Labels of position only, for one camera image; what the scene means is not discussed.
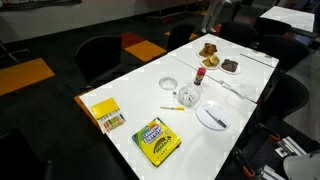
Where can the printed paper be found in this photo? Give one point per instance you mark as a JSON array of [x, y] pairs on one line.
[[190, 98]]

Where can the small clear glass bowl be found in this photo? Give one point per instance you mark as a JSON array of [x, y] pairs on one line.
[[167, 83]]

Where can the small dark cap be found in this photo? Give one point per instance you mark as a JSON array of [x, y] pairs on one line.
[[174, 93]]

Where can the yellow marker pen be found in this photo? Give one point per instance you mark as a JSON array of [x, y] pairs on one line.
[[173, 108]]

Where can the red capped purple bottle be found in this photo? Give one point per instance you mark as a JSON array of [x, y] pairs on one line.
[[199, 77]]

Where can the brown pastry on plate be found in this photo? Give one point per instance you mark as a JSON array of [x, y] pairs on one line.
[[197, 55]]

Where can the yellow green Crayola marker box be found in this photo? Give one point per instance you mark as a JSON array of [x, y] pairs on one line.
[[156, 141]]

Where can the white plate with yellow buns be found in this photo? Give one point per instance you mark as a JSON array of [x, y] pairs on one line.
[[209, 67]]

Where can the round white plate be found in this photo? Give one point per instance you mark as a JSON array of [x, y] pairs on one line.
[[208, 121]]

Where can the open marker pack yellow lid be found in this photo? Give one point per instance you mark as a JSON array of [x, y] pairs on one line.
[[106, 109]]

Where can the yellow bread buns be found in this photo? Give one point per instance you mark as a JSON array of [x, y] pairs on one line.
[[211, 61]]

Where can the black office chair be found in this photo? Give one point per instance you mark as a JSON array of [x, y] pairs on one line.
[[237, 33], [285, 51], [271, 27], [180, 35], [50, 163], [286, 96], [98, 58]]

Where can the brown bread pile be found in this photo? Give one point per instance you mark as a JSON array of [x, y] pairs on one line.
[[208, 50]]

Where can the clear plastic fork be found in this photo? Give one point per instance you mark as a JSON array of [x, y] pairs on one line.
[[231, 88]]

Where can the white plate with brownie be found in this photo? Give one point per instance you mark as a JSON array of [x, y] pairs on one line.
[[230, 72]]

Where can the dark brown brownie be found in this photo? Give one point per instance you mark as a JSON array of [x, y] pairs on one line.
[[230, 65]]

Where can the metal chair legs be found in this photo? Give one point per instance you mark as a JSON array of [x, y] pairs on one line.
[[13, 53]]

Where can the grey rounded cover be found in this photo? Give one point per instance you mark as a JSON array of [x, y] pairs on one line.
[[301, 166]]

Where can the silver metal bracket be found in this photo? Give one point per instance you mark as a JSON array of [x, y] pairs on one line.
[[289, 146]]

